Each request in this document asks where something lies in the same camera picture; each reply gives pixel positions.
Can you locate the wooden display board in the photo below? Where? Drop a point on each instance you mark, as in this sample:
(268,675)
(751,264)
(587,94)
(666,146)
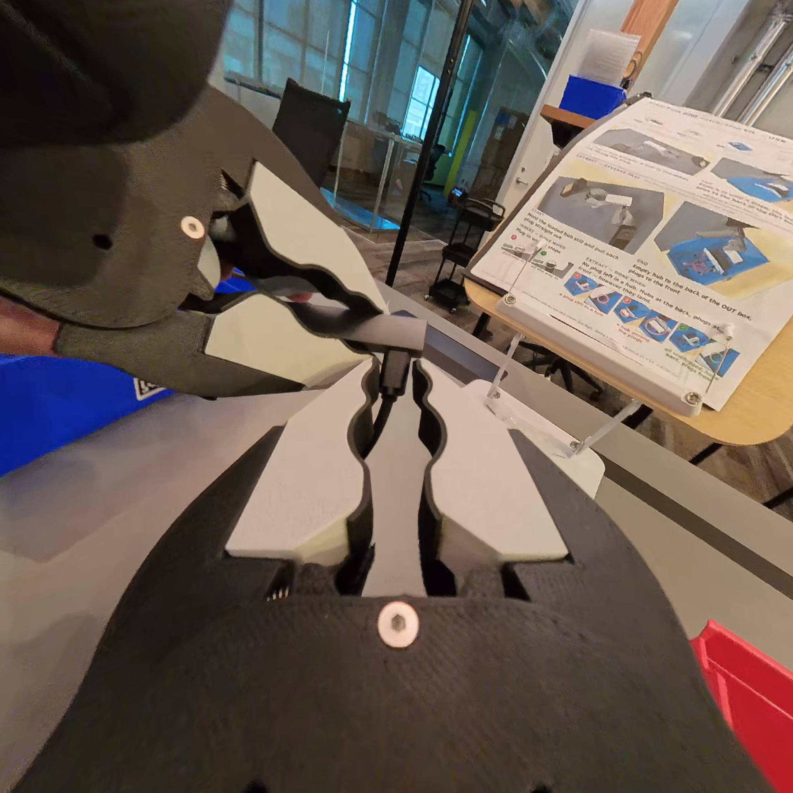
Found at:
(756,409)

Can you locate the silver ventilation duct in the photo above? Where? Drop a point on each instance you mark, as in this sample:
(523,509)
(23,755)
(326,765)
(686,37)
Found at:
(756,50)

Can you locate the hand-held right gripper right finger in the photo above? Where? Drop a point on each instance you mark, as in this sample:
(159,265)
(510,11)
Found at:
(496,490)

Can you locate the dark USB hub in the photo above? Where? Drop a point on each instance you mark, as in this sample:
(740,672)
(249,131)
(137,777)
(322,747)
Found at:
(397,335)

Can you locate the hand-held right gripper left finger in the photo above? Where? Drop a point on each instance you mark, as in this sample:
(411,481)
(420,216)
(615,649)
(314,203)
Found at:
(304,490)

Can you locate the blue plastic bin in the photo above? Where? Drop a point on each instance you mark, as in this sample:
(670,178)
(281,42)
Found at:
(62,409)

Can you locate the wooden post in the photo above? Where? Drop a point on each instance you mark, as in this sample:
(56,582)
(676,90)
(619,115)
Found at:
(647,31)

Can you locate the blue sign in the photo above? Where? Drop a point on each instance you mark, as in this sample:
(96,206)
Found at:
(595,97)

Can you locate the red plastic bin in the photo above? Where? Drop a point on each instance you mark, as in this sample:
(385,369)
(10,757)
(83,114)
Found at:
(756,706)

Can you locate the black utility cart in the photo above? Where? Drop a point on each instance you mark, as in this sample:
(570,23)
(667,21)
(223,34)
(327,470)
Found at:
(477,211)

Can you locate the black metal post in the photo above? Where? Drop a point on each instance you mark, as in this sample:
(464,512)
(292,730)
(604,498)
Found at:
(433,136)

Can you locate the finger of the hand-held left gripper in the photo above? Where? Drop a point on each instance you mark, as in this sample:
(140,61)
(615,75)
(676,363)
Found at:
(297,229)
(260,341)

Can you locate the printed instruction sheet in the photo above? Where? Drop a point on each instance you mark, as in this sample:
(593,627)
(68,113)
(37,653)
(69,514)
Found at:
(644,223)

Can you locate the black office chair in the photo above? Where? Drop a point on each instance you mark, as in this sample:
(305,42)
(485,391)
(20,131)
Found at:
(310,130)

